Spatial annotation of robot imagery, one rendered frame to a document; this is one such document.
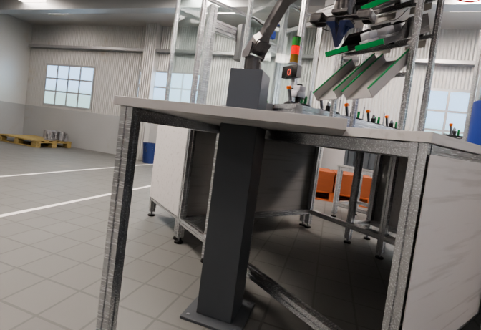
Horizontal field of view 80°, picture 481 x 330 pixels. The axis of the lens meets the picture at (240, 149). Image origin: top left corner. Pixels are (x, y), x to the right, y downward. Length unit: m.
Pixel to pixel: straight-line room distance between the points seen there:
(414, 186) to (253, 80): 0.68
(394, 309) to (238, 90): 0.90
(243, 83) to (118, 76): 6.40
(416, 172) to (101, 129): 7.18
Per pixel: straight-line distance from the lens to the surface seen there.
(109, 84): 7.64
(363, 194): 4.62
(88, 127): 7.91
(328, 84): 1.40
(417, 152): 0.94
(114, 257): 1.07
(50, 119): 8.84
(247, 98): 1.19
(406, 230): 0.96
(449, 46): 6.08
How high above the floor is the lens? 0.78
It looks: 2 degrees down
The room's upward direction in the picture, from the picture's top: 8 degrees clockwise
